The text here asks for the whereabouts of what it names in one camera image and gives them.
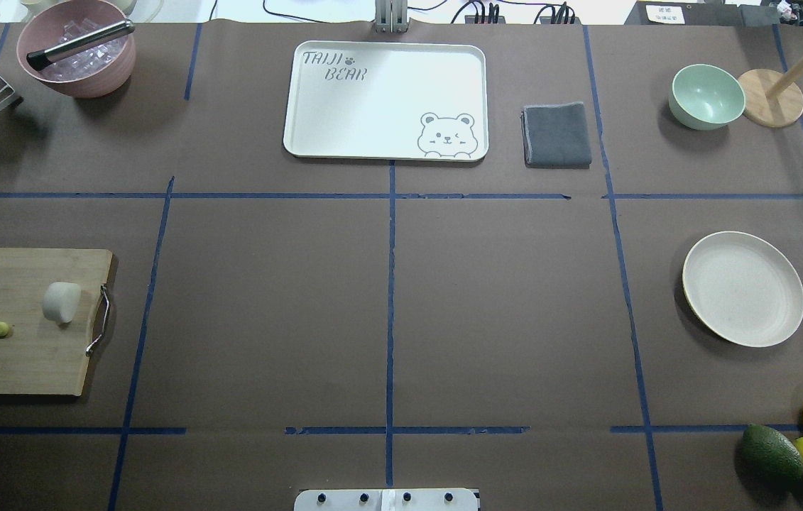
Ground cream round plate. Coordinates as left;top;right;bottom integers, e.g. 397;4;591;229
682;231;803;348

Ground white steamed bun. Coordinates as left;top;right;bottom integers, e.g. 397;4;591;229
42;281;81;324

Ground white bear serving tray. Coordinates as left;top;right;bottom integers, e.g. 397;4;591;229
283;40;489;161

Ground grey folded cloth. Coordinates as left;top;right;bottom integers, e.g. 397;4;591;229
521;101;592;169

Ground black power strip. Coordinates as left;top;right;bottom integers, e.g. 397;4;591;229
451;1;580;25

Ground green bowl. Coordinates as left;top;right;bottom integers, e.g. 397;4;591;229
668;64;746;131

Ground black box white label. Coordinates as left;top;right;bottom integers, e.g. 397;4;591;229
624;1;780;27

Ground pink bowl with ice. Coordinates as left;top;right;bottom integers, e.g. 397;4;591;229
17;1;137;98

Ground wooden cutting board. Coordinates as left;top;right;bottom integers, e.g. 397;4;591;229
0;247;113;397

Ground wooden mug stand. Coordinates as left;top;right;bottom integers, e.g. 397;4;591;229
738;58;803;128

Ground black metal tongs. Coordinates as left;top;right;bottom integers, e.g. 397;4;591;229
25;19;136;72

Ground green avocado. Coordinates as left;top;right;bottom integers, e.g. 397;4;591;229
739;424;803;489

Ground aluminium camera post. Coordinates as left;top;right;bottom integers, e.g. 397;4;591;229
374;0;410;33

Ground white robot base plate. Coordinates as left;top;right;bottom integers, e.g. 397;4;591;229
293;488;481;510

